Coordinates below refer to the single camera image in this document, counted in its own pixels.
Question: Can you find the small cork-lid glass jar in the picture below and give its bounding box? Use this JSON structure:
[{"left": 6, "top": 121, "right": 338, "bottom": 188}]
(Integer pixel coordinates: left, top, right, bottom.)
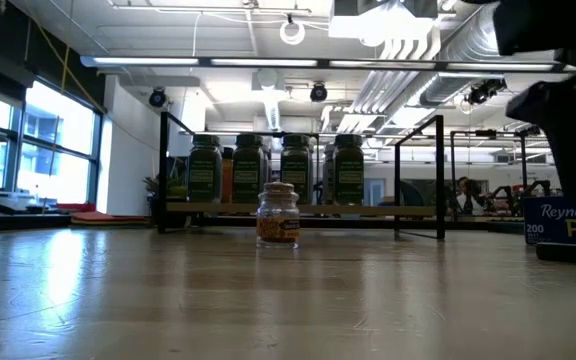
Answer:
[{"left": 256, "top": 181, "right": 301, "bottom": 250}]

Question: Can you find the ribbed silver air duct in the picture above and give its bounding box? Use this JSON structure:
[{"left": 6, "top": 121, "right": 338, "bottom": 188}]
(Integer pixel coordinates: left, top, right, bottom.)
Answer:
[{"left": 420, "top": 72, "right": 507, "bottom": 107}]

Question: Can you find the white ceiling ring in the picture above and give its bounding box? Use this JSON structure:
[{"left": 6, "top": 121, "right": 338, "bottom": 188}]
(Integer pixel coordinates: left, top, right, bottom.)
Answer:
[{"left": 278, "top": 18, "right": 307, "bottom": 46}]

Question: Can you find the dark chair back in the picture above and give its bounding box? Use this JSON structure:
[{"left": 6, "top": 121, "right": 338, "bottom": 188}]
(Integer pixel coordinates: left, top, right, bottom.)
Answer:
[{"left": 398, "top": 179, "right": 425, "bottom": 207}]

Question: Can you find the blue Reynolds box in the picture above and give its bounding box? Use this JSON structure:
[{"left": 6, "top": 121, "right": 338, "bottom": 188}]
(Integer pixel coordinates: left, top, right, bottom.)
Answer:
[{"left": 523, "top": 195, "right": 576, "bottom": 247}]

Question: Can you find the potted succulent plant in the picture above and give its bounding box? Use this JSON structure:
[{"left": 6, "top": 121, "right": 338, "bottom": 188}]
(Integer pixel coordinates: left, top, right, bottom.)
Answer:
[{"left": 142, "top": 172, "right": 189, "bottom": 229}]

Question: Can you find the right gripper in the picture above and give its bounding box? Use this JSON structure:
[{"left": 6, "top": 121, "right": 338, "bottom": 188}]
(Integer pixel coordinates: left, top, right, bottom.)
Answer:
[{"left": 492, "top": 0, "right": 576, "bottom": 201}]

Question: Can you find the red notebook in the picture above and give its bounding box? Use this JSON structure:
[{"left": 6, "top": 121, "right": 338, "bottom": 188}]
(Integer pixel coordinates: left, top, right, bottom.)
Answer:
[{"left": 70, "top": 209, "right": 149, "bottom": 226}]

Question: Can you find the person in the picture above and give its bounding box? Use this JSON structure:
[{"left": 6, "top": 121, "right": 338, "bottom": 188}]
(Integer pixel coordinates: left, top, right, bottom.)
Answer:
[{"left": 450, "top": 175, "right": 489, "bottom": 216}]

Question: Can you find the black-lid orange spice jar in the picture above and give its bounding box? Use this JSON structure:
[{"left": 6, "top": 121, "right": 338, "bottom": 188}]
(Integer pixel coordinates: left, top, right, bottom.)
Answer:
[{"left": 220, "top": 146, "right": 234, "bottom": 204}]

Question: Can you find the wooden shelf with black frame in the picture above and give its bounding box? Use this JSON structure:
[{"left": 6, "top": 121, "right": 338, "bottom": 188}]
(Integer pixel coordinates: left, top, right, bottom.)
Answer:
[{"left": 157, "top": 111, "right": 447, "bottom": 241}]

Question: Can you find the yellow hanging cable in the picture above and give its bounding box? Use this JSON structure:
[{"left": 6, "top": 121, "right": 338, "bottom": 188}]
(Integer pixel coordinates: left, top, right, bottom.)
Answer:
[{"left": 32, "top": 0, "right": 105, "bottom": 114}]

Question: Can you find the green-lid oregano spice jar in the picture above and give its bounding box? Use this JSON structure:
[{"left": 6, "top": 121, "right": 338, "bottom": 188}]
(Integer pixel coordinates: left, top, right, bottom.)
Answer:
[
  {"left": 280, "top": 133, "right": 314, "bottom": 205},
  {"left": 187, "top": 133, "right": 223, "bottom": 205},
  {"left": 332, "top": 133, "right": 365, "bottom": 205},
  {"left": 231, "top": 133, "right": 265, "bottom": 205}
]

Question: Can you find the black round ceiling speaker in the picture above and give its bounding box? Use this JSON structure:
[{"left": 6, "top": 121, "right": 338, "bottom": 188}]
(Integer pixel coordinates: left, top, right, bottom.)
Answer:
[
  {"left": 147, "top": 88, "right": 168, "bottom": 109},
  {"left": 309, "top": 82, "right": 328, "bottom": 104}
]

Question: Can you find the black background metal frame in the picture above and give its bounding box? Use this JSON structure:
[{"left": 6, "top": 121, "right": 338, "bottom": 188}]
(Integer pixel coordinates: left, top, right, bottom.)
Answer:
[{"left": 449, "top": 128, "right": 530, "bottom": 221}]

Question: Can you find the large silver air duct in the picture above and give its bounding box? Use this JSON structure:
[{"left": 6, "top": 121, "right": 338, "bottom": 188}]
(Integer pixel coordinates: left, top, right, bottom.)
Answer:
[{"left": 437, "top": 0, "right": 499, "bottom": 64}]

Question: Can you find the black track spotlight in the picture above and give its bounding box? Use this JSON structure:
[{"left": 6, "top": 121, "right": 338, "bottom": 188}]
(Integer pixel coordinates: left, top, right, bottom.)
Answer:
[{"left": 465, "top": 77, "right": 508, "bottom": 106}]

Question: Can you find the window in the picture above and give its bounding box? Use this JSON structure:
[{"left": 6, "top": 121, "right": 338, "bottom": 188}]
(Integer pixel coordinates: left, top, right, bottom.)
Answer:
[{"left": 0, "top": 79, "right": 103, "bottom": 206}]

